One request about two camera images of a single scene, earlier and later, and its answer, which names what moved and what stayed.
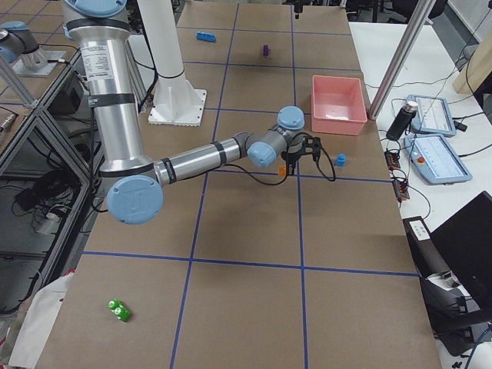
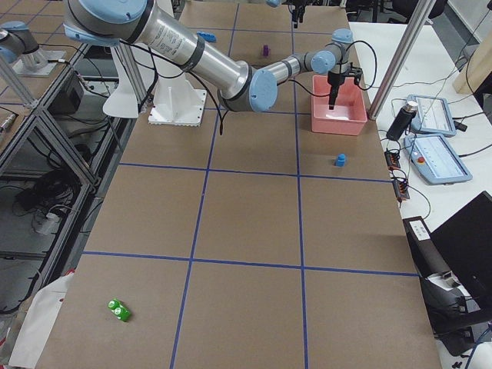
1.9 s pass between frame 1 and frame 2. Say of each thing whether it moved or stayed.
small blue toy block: stayed
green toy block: stayed
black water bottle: stayed
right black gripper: moved
